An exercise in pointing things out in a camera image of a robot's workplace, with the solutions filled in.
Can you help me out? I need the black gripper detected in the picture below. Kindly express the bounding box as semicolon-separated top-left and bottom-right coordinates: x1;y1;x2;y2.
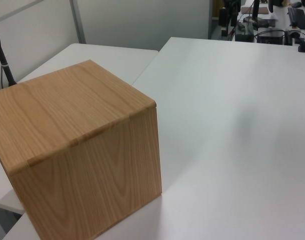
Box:
219;0;242;38

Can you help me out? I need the light wooden drawer cabinet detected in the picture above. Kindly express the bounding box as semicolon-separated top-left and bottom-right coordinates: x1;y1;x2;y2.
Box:
0;59;164;240

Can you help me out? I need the small black box green part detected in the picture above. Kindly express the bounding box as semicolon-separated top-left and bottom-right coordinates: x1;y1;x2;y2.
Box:
235;24;254;42

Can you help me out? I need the black monitor stand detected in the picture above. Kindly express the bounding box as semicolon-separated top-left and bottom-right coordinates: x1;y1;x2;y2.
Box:
243;0;263;25

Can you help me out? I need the black electronics box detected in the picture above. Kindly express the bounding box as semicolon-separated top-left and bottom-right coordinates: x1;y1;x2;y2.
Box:
256;29;286;45

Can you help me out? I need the black keyboard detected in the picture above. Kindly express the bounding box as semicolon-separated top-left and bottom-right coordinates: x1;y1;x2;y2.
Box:
287;6;305;28

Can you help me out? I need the grey partition post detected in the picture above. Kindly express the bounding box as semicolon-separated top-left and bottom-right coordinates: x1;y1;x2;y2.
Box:
70;0;87;45

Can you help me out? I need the black camera pole with band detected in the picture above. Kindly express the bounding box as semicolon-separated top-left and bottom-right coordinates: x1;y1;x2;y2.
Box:
0;21;18;86

